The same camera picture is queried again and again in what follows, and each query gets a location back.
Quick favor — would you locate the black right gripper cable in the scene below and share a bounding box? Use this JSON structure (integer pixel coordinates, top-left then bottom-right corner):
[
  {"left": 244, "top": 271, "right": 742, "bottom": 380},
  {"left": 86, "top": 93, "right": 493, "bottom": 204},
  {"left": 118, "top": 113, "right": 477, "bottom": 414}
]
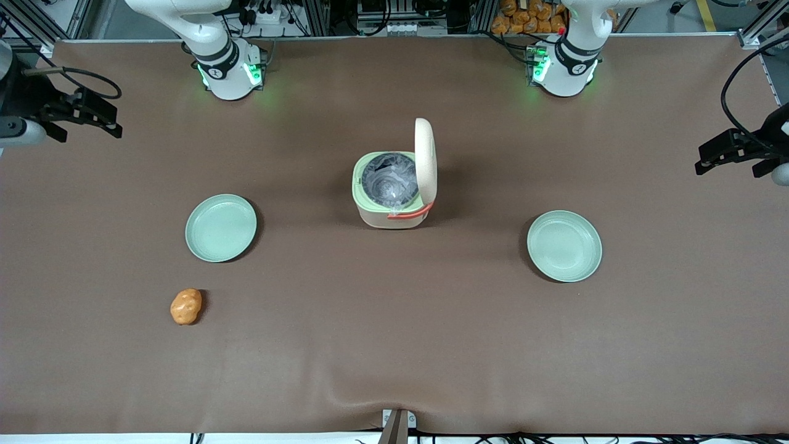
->
[{"left": 23, "top": 66, "right": 123, "bottom": 101}]

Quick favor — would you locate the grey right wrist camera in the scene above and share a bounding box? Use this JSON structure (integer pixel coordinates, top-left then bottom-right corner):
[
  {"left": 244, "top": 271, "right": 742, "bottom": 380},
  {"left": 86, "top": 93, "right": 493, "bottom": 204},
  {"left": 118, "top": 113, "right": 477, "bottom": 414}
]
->
[{"left": 0, "top": 117, "right": 47, "bottom": 148}]

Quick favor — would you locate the aluminium frame post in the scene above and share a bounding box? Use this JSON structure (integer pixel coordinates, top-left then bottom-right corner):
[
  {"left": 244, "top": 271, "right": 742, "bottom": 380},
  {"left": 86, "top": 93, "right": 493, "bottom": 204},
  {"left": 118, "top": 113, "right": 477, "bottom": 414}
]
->
[
  {"left": 737, "top": 0, "right": 789, "bottom": 50},
  {"left": 0, "top": 0, "right": 93, "bottom": 53}
]

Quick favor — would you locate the orange brown potato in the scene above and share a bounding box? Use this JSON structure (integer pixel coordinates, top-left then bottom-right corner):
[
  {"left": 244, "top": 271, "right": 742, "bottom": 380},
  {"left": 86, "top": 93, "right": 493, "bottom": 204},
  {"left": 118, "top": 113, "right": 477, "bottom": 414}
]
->
[{"left": 170, "top": 288, "right": 203, "bottom": 326}]

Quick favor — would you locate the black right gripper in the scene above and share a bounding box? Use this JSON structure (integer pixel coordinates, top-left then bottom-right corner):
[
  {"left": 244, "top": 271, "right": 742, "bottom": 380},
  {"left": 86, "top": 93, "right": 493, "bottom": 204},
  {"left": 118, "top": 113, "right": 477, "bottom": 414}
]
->
[{"left": 0, "top": 65, "right": 123, "bottom": 138}]

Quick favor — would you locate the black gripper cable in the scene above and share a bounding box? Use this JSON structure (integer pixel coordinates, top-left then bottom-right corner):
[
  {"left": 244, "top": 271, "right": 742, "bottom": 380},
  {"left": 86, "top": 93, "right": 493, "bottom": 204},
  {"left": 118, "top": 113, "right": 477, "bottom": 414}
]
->
[
  {"left": 720, "top": 32, "right": 789, "bottom": 155},
  {"left": 23, "top": 66, "right": 123, "bottom": 101}
]

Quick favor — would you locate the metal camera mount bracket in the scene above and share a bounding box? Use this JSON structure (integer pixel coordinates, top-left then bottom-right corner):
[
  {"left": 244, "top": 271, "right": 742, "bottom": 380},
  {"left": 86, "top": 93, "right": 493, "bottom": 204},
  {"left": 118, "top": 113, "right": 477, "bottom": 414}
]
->
[{"left": 377, "top": 408, "right": 417, "bottom": 444}]

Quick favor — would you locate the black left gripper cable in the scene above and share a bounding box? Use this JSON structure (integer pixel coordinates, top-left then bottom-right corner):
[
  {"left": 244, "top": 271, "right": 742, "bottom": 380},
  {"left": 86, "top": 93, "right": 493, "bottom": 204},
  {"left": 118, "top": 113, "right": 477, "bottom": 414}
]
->
[{"left": 720, "top": 32, "right": 789, "bottom": 155}]

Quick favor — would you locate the pile of orange breads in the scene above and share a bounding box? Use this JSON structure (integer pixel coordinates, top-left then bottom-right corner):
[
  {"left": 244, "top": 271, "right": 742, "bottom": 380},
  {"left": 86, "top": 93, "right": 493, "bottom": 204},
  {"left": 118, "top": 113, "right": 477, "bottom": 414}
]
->
[{"left": 491, "top": 0, "right": 568, "bottom": 36}]

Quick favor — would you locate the cream rice cooker orange handle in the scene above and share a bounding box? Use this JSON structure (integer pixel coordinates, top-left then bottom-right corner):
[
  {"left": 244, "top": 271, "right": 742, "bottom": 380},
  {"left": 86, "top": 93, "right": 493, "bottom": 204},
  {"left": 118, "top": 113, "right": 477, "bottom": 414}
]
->
[{"left": 351, "top": 117, "right": 439, "bottom": 230}]

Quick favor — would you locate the pale green round plate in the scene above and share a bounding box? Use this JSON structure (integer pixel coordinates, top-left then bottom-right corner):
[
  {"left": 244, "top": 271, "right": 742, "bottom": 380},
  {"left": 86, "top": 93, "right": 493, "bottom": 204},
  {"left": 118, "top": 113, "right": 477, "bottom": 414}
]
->
[
  {"left": 526, "top": 210, "right": 603, "bottom": 283},
  {"left": 185, "top": 194, "right": 258, "bottom": 263}
]

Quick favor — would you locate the white power strip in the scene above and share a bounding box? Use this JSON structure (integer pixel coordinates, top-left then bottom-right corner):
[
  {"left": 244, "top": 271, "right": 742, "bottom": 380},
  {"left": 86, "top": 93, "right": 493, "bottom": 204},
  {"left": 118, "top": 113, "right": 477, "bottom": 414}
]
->
[{"left": 243, "top": 0, "right": 292, "bottom": 27}]

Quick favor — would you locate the brown table mat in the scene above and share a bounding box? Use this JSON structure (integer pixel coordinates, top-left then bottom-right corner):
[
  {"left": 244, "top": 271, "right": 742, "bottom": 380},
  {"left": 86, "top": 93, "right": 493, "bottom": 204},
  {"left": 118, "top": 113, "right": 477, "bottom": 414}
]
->
[{"left": 0, "top": 36, "right": 789, "bottom": 436}]

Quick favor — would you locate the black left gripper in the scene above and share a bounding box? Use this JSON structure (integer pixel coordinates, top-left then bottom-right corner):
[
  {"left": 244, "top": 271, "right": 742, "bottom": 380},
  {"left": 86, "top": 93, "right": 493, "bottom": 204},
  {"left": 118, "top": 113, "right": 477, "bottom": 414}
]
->
[{"left": 695, "top": 103, "right": 789, "bottom": 177}]

